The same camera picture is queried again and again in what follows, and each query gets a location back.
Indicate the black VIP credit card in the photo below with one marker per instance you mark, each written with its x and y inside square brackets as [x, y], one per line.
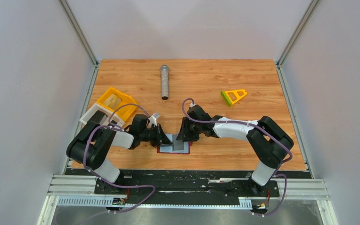
[98, 117]

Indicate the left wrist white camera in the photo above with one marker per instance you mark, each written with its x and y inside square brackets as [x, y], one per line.
[154, 119]

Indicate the red leather card holder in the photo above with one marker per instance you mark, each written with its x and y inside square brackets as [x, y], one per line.
[167, 149]

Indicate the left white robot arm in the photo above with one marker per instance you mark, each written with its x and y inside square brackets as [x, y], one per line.
[91, 145]

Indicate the yellow plastic bin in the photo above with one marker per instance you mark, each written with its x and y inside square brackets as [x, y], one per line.
[125, 112]

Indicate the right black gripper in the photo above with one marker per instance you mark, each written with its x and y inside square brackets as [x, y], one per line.
[184, 129]

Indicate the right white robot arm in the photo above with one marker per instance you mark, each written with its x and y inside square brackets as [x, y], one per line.
[271, 144]

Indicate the grey metal tube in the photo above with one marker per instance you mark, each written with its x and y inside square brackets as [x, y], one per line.
[164, 82]

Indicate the gold VIP card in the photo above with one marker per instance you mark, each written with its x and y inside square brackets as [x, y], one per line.
[112, 101]

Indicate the white plastic bin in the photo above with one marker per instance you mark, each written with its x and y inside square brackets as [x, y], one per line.
[115, 118]

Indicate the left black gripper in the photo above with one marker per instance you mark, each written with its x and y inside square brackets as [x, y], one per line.
[160, 135]

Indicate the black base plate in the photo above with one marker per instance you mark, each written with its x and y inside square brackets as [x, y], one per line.
[199, 187]

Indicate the yellow green triangular bracket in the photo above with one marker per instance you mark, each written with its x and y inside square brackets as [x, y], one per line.
[233, 96]

